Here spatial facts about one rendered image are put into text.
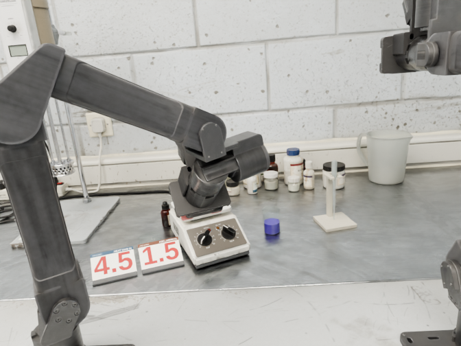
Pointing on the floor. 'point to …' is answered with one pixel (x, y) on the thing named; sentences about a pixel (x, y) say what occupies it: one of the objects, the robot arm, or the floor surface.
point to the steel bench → (17, 292)
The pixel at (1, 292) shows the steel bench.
